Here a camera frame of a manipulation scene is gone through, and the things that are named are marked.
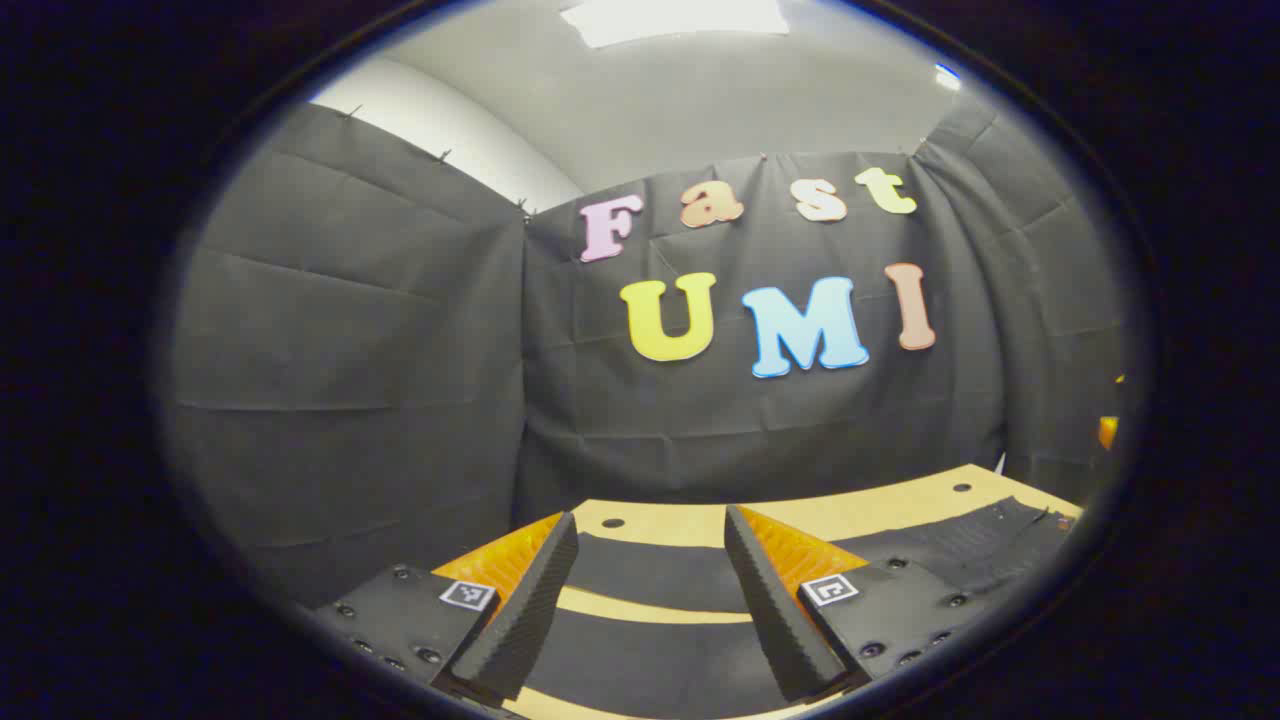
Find rectangular ceiling light panel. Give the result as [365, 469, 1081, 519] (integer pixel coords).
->
[560, 0, 792, 50]

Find black backdrop cloth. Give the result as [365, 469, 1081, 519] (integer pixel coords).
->
[165, 92, 1136, 611]

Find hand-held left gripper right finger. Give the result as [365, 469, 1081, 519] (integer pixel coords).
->
[723, 504, 993, 704]

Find dark grey jeans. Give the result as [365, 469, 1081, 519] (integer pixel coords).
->
[518, 496, 1083, 719]

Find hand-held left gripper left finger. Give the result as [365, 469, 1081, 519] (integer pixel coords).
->
[313, 511, 580, 703]

